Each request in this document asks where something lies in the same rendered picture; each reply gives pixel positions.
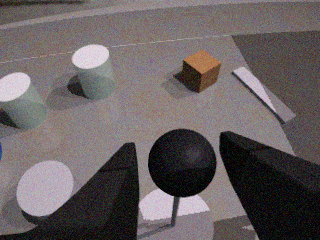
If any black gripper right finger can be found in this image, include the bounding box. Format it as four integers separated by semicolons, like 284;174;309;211
220;131;320;240

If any brown cube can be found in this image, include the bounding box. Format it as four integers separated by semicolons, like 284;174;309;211
181;49;221;92

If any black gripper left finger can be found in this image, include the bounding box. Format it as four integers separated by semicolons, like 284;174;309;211
0;143;140;240

